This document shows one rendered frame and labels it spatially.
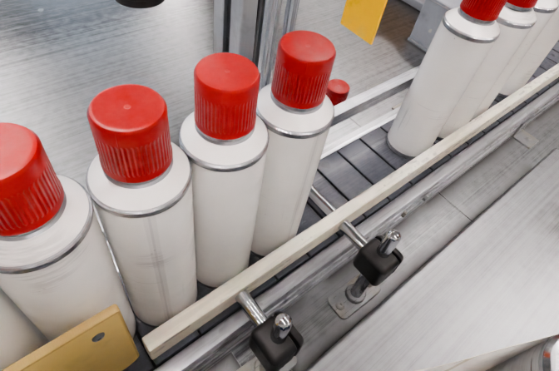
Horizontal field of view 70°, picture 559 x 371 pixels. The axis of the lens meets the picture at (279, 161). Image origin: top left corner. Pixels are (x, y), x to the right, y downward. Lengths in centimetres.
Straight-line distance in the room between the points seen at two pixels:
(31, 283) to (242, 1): 26
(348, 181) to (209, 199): 23
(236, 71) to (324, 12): 63
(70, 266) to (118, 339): 8
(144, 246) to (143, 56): 46
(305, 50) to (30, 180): 15
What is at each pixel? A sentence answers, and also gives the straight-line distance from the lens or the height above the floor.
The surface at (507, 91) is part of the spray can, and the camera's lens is 66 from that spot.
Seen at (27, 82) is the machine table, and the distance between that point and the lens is 64.
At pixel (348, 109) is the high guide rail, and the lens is 39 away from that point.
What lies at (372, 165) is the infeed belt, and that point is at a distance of 46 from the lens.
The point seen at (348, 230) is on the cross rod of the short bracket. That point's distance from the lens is 37.
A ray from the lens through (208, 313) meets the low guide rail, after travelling 31.
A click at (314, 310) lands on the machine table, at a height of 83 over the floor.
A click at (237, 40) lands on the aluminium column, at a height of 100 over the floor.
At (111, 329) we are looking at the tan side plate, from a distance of 26.
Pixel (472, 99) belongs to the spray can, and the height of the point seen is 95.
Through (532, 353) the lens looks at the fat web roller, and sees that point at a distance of 19.
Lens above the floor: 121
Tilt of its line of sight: 48 degrees down
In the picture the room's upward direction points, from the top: 11 degrees clockwise
